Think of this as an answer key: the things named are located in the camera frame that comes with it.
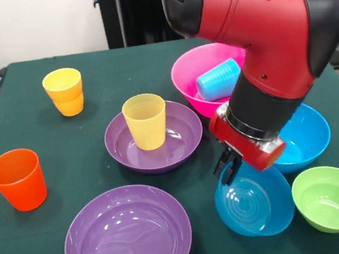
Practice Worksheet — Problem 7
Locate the blue cup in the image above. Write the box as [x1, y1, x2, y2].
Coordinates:
[193, 56, 246, 104]

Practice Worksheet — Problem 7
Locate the dark green table cloth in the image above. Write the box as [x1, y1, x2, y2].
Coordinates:
[0, 14, 339, 254]

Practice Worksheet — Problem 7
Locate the large blue bowl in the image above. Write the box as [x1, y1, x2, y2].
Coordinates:
[262, 99, 336, 178]

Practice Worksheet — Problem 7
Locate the pink bowl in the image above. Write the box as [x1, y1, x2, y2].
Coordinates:
[166, 38, 256, 124]

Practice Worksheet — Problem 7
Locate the green bowl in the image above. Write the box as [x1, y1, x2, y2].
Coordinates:
[288, 163, 339, 239]

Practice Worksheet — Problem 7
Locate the amber yellow cup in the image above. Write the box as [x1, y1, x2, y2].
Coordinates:
[51, 91, 87, 120]

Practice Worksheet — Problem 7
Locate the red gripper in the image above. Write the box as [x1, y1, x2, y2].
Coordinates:
[204, 97, 292, 188]

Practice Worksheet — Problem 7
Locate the pale yellow translucent cup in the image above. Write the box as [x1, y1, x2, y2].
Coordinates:
[120, 90, 173, 154]

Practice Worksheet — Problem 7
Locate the purple bowl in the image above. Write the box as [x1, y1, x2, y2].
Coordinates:
[56, 177, 196, 254]
[99, 95, 209, 182]

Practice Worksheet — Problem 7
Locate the small blue patterned bowl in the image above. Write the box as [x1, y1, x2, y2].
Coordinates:
[210, 157, 299, 244]

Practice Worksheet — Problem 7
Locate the orange cup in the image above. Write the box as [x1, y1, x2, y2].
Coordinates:
[0, 145, 51, 216]

